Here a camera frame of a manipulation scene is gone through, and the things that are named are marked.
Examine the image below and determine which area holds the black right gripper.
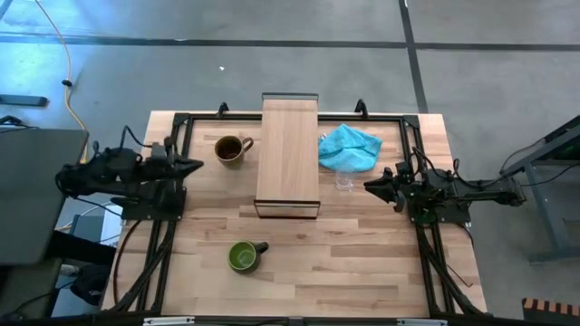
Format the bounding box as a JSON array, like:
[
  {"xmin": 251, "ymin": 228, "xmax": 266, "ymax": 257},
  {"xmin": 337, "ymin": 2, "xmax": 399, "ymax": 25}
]
[{"xmin": 363, "ymin": 160, "xmax": 425, "ymax": 213}]

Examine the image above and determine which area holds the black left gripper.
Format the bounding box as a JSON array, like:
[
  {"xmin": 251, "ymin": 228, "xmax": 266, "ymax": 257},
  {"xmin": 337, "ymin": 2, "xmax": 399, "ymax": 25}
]
[{"xmin": 142, "ymin": 142, "xmax": 205, "ymax": 187}]

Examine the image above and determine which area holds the clear plastic cup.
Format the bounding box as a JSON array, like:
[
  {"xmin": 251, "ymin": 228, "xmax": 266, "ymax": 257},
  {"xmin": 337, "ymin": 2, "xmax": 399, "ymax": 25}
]
[{"xmin": 334, "ymin": 169, "xmax": 355, "ymax": 192}]

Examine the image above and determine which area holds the tall brown-green glazed mug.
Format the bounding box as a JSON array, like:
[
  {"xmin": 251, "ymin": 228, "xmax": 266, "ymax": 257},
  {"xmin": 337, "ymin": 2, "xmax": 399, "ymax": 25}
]
[{"xmin": 214, "ymin": 134, "xmax": 255, "ymax": 168}]

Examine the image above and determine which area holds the dark green mug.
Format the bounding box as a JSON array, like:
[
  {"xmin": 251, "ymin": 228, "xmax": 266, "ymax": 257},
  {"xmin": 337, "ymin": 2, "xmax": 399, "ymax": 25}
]
[{"xmin": 227, "ymin": 239, "xmax": 270, "ymax": 275}]

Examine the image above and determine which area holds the turquoise cloth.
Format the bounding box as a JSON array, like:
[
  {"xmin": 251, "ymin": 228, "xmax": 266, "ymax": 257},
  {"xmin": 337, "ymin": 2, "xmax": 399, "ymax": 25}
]
[{"xmin": 317, "ymin": 122, "xmax": 384, "ymax": 174}]

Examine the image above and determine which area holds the grey box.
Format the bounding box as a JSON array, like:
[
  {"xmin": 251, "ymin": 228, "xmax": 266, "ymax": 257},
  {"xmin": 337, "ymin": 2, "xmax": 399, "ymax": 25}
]
[{"xmin": 70, "ymin": 215, "xmax": 105, "ymax": 244}]

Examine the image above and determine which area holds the black bag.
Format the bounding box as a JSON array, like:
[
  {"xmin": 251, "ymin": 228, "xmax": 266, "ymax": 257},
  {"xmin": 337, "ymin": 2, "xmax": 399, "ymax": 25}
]
[{"xmin": 71, "ymin": 264, "xmax": 110, "ymax": 305}]

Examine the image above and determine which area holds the dark grey desk panel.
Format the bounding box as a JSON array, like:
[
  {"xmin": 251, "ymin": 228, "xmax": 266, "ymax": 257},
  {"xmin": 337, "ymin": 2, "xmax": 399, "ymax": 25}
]
[{"xmin": 0, "ymin": 128, "xmax": 90, "ymax": 266}]

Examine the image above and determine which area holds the grey metal desk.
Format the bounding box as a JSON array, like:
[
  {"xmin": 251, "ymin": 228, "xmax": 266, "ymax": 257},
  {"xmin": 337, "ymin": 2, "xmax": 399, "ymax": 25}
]
[{"xmin": 500, "ymin": 115, "xmax": 580, "ymax": 264}]

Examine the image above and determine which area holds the flat black floor strip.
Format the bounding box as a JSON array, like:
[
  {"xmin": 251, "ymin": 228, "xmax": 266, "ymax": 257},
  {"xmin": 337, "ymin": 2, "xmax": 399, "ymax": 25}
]
[{"xmin": 0, "ymin": 94, "xmax": 49, "ymax": 108}]

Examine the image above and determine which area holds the grey chair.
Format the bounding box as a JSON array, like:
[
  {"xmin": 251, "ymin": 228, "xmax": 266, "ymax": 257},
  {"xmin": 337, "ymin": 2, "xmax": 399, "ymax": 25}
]
[{"xmin": 0, "ymin": 257, "xmax": 63, "ymax": 318}]

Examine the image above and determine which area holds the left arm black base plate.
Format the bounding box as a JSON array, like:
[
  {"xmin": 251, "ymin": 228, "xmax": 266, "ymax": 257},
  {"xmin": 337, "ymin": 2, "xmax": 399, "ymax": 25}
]
[{"xmin": 120, "ymin": 185, "xmax": 187, "ymax": 222}]

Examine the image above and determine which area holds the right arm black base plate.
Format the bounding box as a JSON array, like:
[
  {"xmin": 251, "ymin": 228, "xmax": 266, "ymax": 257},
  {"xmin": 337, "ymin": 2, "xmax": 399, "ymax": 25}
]
[{"xmin": 406, "ymin": 187, "xmax": 472, "ymax": 226}]

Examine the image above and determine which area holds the wooden shelf with black frame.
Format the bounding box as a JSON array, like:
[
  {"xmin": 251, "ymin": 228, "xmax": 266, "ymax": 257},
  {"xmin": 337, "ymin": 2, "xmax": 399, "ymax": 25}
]
[{"xmin": 253, "ymin": 92, "xmax": 322, "ymax": 221}]

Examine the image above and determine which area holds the black aluminium table frame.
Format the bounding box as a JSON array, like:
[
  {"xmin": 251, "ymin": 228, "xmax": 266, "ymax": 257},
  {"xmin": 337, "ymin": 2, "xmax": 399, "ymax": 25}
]
[{"xmin": 101, "ymin": 111, "xmax": 488, "ymax": 318}]

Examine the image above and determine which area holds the thin brown wire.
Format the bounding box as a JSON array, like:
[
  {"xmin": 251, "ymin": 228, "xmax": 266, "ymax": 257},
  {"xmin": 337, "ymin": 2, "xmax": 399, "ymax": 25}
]
[{"xmin": 446, "ymin": 264, "xmax": 475, "ymax": 289}]

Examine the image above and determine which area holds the dark brown cable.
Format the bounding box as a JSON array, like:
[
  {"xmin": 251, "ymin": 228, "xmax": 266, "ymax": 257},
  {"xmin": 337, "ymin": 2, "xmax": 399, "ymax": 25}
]
[{"xmin": 112, "ymin": 219, "xmax": 142, "ymax": 305}]

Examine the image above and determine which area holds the white metal bracket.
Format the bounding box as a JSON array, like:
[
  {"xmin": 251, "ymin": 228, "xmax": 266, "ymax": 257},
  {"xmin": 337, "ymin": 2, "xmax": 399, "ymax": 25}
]
[
  {"xmin": 397, "ymin": 318, "xmax": 448, "ymax": 326},
  {"xmin": 143, "ymin": 316, "xmax": 196, "ymax": 326}
]

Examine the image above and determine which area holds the yellow floor cable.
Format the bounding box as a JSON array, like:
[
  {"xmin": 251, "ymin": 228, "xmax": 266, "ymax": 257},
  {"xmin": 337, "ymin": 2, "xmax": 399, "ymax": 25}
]
[{"xmin": 34, "ymin": 0, "xmax": 90, "ymax": 163}]

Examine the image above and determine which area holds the black floor cable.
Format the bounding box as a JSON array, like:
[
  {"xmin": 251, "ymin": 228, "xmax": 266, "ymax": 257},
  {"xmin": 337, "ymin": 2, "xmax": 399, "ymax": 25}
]
[{"xmin": 0, "ymin": 115, "xmax": 37, "ymax": 132}]

